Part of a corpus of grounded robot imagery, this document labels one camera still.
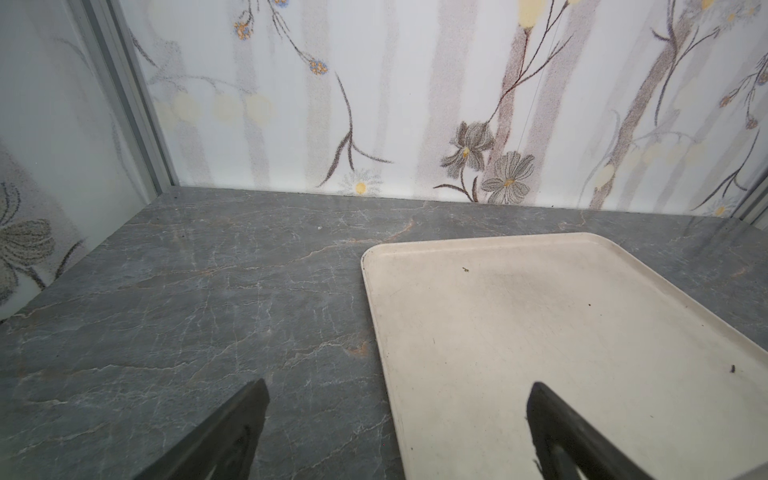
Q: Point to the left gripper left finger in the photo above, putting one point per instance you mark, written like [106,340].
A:
[223,446]

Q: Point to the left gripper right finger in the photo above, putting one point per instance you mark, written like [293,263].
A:
[569,447]

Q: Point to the beige plastic tray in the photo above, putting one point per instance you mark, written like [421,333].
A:
[465,328]

